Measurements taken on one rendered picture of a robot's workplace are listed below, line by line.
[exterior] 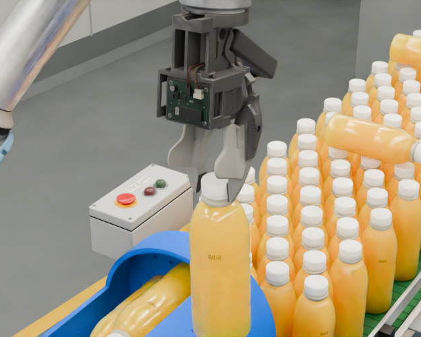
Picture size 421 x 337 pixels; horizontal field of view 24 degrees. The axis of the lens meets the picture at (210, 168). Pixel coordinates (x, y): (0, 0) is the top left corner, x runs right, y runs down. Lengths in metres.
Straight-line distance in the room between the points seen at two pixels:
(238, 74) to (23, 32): 0.53
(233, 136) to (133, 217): 0.75
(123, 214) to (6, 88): 0.40
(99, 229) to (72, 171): 2.38
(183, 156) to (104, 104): 3.71
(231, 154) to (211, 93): 0.09
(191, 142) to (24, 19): 0.48
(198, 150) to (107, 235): 0.75
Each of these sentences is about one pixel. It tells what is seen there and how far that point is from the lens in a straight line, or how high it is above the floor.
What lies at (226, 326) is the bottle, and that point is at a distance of 1.15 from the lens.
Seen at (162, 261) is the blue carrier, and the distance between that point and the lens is 1.54.
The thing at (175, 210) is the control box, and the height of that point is 1.05.
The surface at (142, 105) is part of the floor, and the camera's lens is 4.75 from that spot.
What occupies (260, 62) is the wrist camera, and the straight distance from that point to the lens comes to 1.10.
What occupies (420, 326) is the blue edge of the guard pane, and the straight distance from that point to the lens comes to 1.84.
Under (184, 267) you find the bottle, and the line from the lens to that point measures 1.48.
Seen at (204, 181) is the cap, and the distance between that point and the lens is 1.09.
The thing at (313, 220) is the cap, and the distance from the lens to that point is 1.78.
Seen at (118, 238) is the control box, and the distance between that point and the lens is 1.81.
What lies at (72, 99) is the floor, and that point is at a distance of 4.85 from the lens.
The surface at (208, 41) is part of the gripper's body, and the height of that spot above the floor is 1.67.
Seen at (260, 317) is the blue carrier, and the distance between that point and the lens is 1.45.
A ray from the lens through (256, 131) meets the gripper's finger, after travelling 1.05.
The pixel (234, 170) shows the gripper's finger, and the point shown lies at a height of 1.53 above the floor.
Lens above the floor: 2.04
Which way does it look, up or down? 29 degrees down
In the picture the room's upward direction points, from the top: straight up
